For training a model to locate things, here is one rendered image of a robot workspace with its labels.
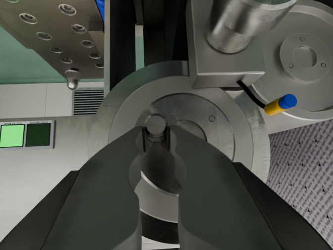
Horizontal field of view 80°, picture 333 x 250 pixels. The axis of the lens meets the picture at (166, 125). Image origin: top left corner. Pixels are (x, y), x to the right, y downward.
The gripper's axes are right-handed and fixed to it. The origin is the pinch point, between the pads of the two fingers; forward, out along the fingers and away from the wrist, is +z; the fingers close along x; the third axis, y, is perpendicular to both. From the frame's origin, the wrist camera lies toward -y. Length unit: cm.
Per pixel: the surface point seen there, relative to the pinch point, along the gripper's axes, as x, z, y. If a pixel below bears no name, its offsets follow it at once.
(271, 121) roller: 11.3, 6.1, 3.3
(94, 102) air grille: -87, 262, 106
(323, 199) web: 19.4, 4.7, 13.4
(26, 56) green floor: -146, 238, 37
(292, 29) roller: 13.4, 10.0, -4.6
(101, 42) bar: -9.2, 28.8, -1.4
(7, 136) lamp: -35, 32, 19
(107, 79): -4.1, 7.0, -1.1
